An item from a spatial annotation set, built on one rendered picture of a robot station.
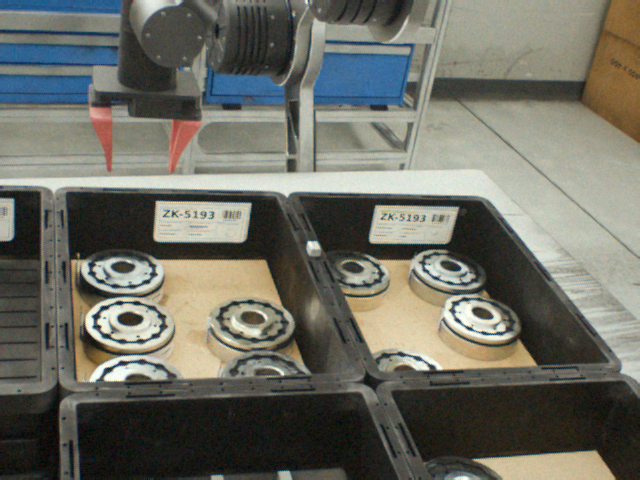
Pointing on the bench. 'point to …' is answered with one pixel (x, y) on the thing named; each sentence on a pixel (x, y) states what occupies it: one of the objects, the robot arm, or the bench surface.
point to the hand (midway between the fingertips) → (140, 162)
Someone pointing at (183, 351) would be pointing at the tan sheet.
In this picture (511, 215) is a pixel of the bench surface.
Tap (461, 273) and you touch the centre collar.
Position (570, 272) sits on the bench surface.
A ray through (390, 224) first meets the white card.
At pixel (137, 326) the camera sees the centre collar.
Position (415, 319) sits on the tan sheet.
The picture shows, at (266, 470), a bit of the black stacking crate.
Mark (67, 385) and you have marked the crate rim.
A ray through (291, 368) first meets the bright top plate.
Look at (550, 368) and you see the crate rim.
